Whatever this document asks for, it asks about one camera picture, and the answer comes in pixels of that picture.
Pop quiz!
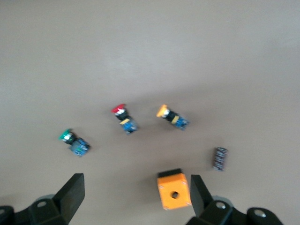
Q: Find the green push button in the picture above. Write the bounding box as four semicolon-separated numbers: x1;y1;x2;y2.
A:
57;128;91;157

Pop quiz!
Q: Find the orange button box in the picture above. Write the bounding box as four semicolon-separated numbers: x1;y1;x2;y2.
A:
156;167;192;211

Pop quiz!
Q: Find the red push button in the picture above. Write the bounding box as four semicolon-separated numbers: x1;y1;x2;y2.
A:
110;103;139;135

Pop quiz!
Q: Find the small black contact block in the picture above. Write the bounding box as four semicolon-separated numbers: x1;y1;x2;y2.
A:
212;146;229;172

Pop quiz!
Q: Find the yellow push button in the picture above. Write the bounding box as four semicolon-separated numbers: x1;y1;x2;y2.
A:
156;104;190;131

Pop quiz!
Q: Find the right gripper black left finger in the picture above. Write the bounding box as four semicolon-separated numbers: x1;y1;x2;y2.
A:
0;172;85;225

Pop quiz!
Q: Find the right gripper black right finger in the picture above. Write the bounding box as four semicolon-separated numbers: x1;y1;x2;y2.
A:
186;174;285;225

